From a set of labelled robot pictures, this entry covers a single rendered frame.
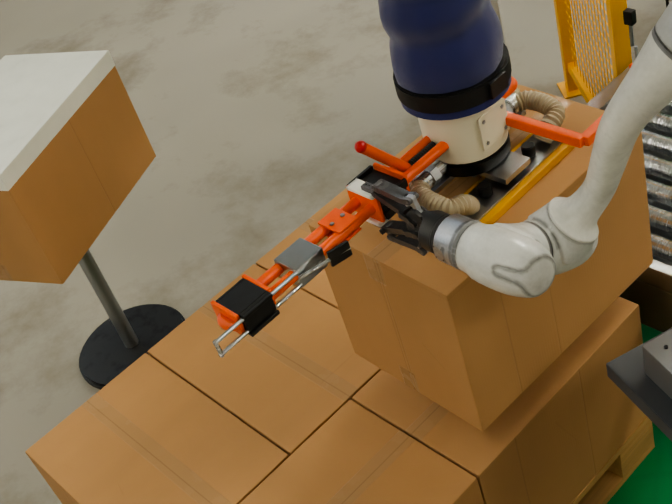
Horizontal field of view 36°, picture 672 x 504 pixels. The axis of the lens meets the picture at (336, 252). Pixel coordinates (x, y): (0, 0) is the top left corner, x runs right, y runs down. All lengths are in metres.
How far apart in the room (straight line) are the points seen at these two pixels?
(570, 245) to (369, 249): 0.44
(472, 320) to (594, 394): 0.61
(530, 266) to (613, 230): 0.62
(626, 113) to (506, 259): 0.32
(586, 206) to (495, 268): 0.20
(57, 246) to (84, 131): 0.35
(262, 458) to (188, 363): 0.42
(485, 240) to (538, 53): 2.86
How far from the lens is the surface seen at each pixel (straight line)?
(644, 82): 1.53
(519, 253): 1.70
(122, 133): 3.27
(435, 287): 1.93
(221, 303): 1.82
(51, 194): 3.01
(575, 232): 1.80
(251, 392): 2.58
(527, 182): 2.09
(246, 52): 5.18
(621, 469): 2.84
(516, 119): 2.05
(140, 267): 4.05
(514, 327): 2.12
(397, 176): 1.96
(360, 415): 2.44
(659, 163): 2.94
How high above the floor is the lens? 2.35
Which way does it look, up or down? 39 degrees down
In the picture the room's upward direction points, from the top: 19 degrees counter-clockwise
